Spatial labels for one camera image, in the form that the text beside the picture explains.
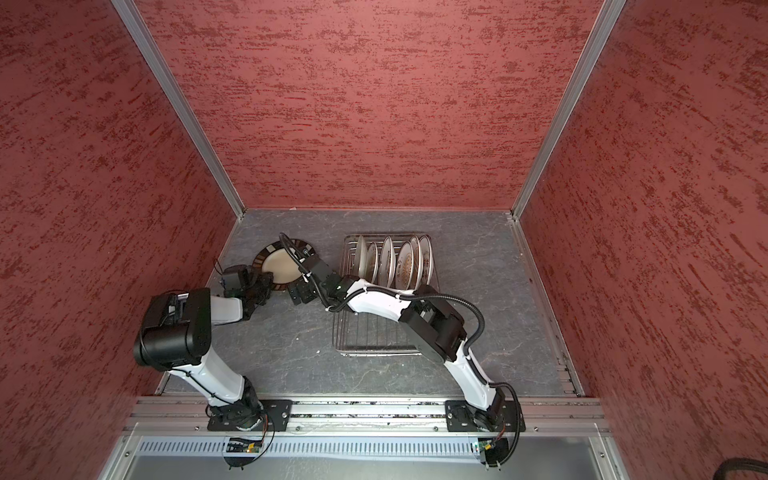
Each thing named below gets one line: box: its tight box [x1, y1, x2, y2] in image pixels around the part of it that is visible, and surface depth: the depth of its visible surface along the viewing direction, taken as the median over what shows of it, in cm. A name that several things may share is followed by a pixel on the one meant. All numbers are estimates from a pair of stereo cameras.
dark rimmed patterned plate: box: [252, 239, 316, 291], surface depth 106 cm
